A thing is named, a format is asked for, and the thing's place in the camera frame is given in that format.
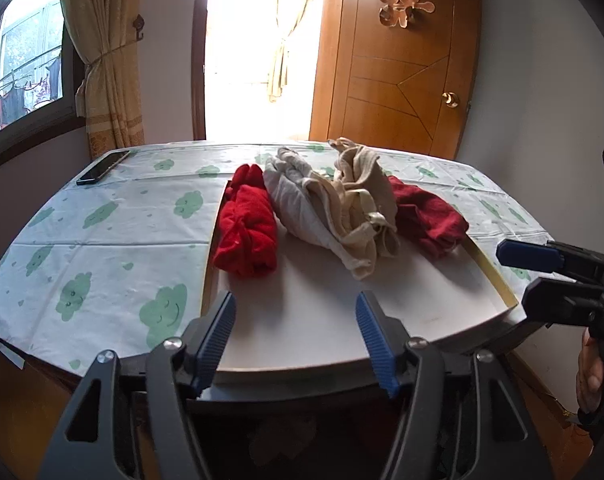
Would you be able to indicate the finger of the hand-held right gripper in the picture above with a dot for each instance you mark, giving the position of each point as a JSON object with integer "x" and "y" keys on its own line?
{"x": 551, "y": 302}
{"x": 526, "y": 254}

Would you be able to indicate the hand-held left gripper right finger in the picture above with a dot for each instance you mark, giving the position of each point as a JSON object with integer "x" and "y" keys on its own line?
{"x": 376, "y": 345}

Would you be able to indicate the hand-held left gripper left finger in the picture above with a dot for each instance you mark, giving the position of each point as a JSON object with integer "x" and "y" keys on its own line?
{"x": 214, "y": 340}

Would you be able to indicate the beige cardboard tray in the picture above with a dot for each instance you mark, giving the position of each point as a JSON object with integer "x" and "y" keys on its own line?
{"x": 307, "y": 300}

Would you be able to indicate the dark red underwear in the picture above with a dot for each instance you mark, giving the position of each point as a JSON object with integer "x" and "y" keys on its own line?
{"x": 431, "y": 220}

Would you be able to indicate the bright red underwear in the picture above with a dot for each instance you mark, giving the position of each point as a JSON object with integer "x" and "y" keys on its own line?
{"x": 244, "y": 230}

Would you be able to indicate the grey white underwear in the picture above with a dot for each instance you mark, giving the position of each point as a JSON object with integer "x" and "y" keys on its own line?
{"x": 294, "y": 205}

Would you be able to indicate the beige knit underwear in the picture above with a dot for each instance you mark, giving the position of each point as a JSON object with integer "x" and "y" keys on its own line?
{"x": 366, "y": 180}

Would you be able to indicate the person's right hand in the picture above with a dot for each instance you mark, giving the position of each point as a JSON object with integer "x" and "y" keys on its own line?
{"x": 589, "y": 385}

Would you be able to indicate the dark wooden dresser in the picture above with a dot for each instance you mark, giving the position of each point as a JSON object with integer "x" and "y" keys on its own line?
{"x": 292, "y": 400}

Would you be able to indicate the cloud print tablecloth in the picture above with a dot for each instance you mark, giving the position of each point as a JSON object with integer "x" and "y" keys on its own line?
{"x": 107, "y": 240}

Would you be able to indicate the brass door knob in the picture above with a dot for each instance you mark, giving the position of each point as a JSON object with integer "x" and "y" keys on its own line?
{"x": 450, "y": 99}

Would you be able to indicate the black smartphone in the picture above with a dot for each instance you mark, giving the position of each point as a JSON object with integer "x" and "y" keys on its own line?
{"x": 102, "y": 167}

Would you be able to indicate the wooden door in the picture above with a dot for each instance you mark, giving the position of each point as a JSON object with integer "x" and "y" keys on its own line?
{"x": 381, "y": 100}

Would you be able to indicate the beige patterned curtain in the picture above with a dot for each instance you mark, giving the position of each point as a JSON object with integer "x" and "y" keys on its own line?
{"x": 112, "y": 85}

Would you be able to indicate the gold door decoration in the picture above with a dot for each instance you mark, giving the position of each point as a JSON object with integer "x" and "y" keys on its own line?
{"x": 399, "y": 0}

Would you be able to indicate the sheer pale curtain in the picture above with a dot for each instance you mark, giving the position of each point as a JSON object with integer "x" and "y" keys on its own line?
{"x": 282, "y": 60}

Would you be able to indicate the hanging laundry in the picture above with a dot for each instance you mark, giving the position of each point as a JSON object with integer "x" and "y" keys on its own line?
{"x": 27, "y": 92}

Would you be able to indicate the window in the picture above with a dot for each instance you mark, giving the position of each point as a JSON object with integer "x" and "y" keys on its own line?
{"x": 27, "y": 60}

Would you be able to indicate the wooden door frame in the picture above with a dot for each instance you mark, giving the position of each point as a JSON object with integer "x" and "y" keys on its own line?
{"x": 199, "y": 85}

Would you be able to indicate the metal wall hook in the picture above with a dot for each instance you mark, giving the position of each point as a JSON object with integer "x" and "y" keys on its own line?
{"x": 139, "y": 24}

